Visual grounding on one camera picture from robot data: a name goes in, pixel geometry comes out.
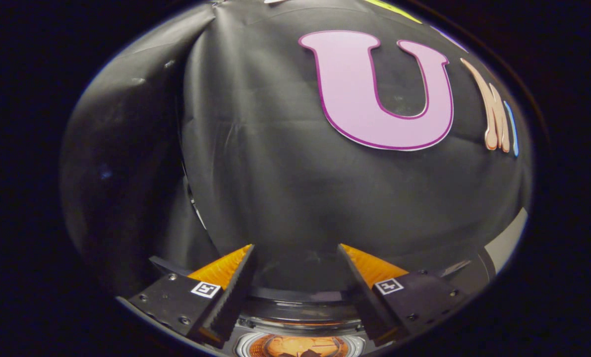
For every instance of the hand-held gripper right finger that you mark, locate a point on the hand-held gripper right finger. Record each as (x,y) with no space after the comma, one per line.
(370,307)

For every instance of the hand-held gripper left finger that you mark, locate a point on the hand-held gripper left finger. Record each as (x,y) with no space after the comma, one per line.
(231,297)

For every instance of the black backdrop cloth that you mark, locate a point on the black backdrop cloth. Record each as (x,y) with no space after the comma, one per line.
(275,148)

